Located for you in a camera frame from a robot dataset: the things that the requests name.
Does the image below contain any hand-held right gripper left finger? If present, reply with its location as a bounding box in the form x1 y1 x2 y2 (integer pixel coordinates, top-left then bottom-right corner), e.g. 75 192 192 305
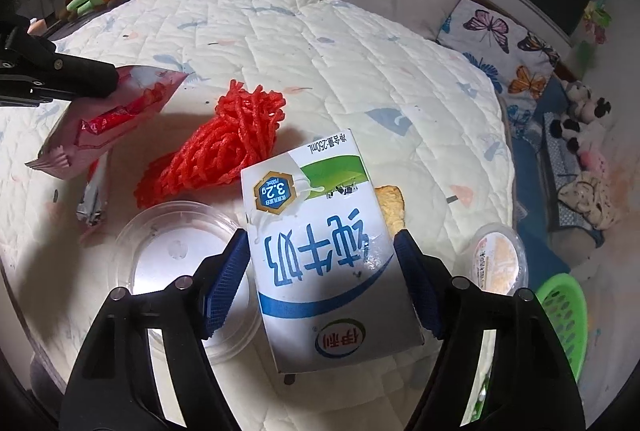
59 227 251 431

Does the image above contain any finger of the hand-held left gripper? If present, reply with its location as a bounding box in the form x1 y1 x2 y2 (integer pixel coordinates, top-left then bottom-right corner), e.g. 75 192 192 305
4 27 121 102
0 80 52 108

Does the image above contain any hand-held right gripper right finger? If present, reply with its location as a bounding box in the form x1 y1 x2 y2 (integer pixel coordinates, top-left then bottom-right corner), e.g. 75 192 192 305
392 228 587 431

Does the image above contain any pink snack packet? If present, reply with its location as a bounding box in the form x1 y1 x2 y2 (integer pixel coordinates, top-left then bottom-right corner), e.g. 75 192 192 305
25 65 188 179

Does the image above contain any white and blue milk carton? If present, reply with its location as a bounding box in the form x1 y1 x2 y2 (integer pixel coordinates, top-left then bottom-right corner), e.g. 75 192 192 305
241 128 425 374

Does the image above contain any green plastic basket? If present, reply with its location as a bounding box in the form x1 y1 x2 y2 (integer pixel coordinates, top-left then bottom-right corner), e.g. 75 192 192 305
535 272 590 384

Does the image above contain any round clear plastic cup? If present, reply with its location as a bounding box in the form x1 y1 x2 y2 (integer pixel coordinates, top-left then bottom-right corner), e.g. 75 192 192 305
471 222 529 298
114 201 263 364

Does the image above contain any yellow bread slice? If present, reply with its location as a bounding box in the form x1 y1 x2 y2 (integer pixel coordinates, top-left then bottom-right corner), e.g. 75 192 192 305
375 184 407 234

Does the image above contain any silver foil wrapper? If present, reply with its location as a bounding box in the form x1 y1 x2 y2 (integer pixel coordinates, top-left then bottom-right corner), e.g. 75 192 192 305
75 151 113 228

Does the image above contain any red mesh net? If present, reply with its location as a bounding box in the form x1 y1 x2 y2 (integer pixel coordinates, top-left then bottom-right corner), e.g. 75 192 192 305
134 80 287 212

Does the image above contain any blue checked cloth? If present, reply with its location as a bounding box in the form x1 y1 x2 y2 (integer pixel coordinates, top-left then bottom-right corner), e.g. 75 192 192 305
542 111 606 247

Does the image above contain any spotted beige cloth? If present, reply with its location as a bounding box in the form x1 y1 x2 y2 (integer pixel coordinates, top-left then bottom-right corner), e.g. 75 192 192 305
557 171 621 229

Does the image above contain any pink plush toy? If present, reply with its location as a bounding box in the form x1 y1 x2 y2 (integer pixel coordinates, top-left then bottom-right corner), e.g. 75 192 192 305
575 146 608 174

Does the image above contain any cream quilted bed pad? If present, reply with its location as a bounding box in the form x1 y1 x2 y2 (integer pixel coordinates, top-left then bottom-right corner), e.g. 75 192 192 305
0 0 516 412

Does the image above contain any black and white cow plush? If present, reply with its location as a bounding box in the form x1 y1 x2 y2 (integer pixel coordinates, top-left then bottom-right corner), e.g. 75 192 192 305
549 80 613 152

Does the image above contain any butterfly print pillow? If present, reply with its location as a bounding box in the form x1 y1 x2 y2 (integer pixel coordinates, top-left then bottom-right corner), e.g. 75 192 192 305
435 0 561 142

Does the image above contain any colourful wall decoration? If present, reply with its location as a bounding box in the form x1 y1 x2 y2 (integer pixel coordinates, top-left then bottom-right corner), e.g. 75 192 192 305
580 0 613 44

